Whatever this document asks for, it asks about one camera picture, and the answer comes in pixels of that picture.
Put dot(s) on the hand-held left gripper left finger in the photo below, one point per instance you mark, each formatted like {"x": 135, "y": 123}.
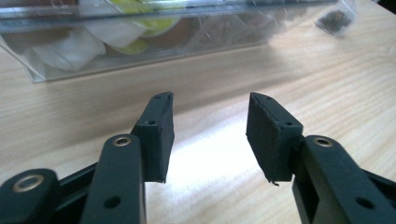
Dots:
{"x": 155, "y": 140}

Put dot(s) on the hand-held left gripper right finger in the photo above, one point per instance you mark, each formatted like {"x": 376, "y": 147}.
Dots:
{"x": 269, "y": 143}

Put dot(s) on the clear plastic box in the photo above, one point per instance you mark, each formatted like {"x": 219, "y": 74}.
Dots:
{"x": 193, "y": 46}

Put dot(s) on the clear packet with dark tea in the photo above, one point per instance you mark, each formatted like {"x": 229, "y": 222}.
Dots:
{"x": 334, "y": 20}

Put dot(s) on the white packet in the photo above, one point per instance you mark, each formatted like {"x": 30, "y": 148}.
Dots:
{"x": 115, "y": 29}
{"x": 67, "y": 53}

